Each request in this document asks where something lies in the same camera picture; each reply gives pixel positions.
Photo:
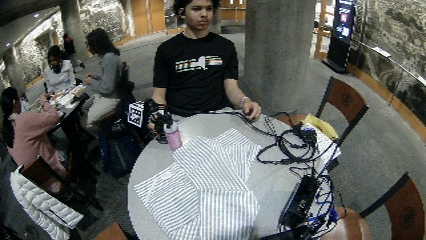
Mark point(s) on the pink water bottle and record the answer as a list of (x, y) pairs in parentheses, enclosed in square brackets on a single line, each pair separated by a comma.
[(173, 137)]

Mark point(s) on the white cube with black markers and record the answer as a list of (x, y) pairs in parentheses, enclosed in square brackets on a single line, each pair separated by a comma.
[(136, 114)]

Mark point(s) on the black backpack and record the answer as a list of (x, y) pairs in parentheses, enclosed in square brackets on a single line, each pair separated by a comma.
[(119, 146)]

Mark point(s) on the person in black t-shirt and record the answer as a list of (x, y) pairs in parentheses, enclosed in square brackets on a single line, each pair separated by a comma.
[(195, 86)]

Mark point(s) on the yellow envelope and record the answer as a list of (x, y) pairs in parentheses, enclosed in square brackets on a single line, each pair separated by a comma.
[(322, 126)]

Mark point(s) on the white paper sheet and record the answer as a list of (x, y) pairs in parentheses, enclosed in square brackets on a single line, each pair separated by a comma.
[(329, 146)]

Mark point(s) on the grey concrete pillar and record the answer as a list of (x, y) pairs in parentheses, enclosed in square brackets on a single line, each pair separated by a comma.
[(75, 26), (277, 53)]

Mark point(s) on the dark side table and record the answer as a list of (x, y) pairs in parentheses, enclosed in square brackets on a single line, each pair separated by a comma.
[(71, 106)]

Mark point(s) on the white striped shirt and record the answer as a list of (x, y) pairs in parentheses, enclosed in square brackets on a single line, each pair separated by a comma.
[(208, 186)]

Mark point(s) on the black electronics box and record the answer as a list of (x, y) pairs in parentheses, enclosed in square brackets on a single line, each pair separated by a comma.
[(301, 200)]

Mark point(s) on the black digital display kiosk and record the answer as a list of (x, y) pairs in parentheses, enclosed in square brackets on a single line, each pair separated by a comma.
[(342, 33)]

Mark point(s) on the white puffer jacket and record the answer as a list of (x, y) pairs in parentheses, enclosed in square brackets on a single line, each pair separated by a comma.
[(40, 206)]

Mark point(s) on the wooden chair with black frame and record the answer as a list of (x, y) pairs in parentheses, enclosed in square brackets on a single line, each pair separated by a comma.
[(344, 100), (41, 176), (109, 233), (404, 210)]

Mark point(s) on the metal wall handrail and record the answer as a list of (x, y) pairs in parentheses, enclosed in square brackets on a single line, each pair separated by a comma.
[(390, 58)]

